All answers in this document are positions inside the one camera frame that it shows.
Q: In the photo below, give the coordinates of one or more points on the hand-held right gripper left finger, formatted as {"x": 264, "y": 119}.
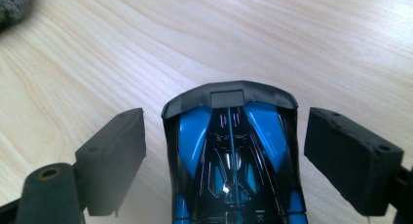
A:
{"x": 113, "y": 159}

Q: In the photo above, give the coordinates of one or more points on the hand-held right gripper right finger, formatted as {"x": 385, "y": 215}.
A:
{"x": 354, "y": 162}

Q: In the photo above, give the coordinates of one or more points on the blue and black toy car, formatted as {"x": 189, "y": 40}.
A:
{"x": 233, "y": 159}

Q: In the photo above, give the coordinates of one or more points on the grey knitted cloth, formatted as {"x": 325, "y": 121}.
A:
{"x": 13, "y": 5}

